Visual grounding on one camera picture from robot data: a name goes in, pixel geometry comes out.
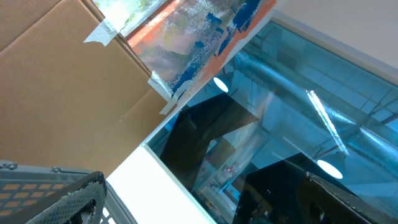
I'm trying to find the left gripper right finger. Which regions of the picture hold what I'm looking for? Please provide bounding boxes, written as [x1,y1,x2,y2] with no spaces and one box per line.
[297,172,397,224]

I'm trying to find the brown cardboard box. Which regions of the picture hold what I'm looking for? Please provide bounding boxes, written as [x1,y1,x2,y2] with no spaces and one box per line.
[1,0,166,175]

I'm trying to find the grey plastic mesh basket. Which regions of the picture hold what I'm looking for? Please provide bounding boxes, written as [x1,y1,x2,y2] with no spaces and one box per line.
[1,160,136,224]

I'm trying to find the blue glass window pane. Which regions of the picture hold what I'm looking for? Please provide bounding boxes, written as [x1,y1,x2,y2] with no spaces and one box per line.
[147,22,397,223]

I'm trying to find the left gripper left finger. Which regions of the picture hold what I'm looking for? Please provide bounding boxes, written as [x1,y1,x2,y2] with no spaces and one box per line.
[1,171,107,224]

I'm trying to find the colourful painted board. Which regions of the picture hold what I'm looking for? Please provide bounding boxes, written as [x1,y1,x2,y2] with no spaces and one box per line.
[93,0,277,94]

